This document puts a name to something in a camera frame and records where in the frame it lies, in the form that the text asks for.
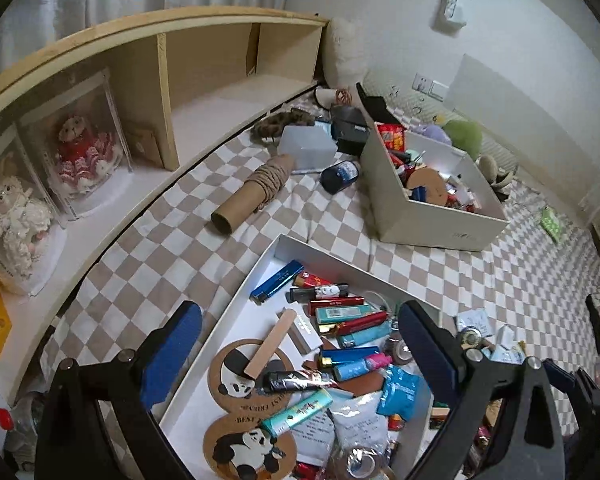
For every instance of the blue pink lighter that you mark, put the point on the blue pink lighter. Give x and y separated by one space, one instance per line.
360 367

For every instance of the white fluffy pillow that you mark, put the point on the white fluffy pillow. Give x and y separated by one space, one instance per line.
342 55

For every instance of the brown furry cloth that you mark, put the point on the brown furry cloth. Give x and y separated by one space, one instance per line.
275 127

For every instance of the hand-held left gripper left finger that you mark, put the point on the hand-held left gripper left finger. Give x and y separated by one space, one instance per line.
172 350

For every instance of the heap of assorted lighters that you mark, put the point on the heap of assorted lighters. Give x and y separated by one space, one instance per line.
277 282

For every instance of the brown leather piece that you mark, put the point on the brown leather piece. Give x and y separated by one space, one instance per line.
357 382

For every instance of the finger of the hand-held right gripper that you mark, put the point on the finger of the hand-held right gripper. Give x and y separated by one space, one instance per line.
560 375

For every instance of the wooden shelf unit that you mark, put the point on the wooden shelf unit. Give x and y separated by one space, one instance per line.
205 60

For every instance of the blue sachet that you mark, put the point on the blue sachet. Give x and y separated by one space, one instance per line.
402 392

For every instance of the green patterned packet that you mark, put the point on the green patterned packet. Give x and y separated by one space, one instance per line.
552 224

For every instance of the white rectangular block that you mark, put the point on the white rectangular block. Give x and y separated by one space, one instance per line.
307 332

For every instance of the green plush toy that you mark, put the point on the green plush toy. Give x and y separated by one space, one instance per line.
462 137

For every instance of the white wall switch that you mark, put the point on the white wall switch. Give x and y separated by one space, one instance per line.
440 90

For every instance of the white medicine sachet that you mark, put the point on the white medicine sachet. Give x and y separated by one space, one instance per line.
360 422
472 321

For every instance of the white shoe box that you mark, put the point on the white shoe box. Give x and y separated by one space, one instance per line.
430 230

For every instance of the flat wooden stick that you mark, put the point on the flat wooden stick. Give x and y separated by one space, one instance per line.
270 345

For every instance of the teal tissue pack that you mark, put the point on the teal tissue pack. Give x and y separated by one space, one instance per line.
322 127

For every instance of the white shallow box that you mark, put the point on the white shallow box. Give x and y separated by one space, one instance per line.
240 320

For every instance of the brown cardboard card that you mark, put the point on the brown cardboard card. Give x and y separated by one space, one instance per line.
142 145

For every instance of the translucent tape roll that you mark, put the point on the translucent tape roll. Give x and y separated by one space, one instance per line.
398 351
362 465

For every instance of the round panda coaster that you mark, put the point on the round panda coaster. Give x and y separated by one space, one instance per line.
245 452
230 385

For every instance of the cardboard tube with twine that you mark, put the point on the cardboard tube with twine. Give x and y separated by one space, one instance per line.
240 200

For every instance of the round cork coaster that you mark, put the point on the round cork coaster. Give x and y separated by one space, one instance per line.
427 185

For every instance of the small white box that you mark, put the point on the small white box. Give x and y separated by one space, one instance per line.
505 334

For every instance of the purple plush toy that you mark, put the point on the purple plush toy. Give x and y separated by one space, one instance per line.
435 132

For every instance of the black gold badge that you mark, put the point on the black gold badge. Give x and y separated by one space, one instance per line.
468 337

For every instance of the dark blue bottle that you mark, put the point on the dark blue bottle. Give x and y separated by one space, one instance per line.
340 176

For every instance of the red snack packet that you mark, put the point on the red snack packet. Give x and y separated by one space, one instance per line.
391 137

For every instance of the plastic bottle red cap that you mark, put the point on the plastic bottle red cap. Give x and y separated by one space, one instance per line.
4 419

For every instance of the black angular pouch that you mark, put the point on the black angular pouch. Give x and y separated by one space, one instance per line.
377 105

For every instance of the brown woven knot ornament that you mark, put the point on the brown woven knot ornament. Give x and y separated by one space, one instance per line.
343 96

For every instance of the white wall socket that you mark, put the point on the white wall socket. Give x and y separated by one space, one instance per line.
420 81

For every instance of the red-dressed bear doll case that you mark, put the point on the red-dressed bear doll case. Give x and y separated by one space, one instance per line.
80 150

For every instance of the grey plastic box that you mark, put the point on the grey plastic box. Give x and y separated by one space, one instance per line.
307 145

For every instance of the black printed tube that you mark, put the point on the black printed tube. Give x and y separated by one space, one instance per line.
290 381

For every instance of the white-dressed bunny doll case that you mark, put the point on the white-dressed bunny doll case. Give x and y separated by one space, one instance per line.
15 215

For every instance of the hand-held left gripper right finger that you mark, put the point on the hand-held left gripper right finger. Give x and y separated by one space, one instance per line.
430 355

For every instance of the beige plush toy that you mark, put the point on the beige plush toy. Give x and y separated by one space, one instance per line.
495 175

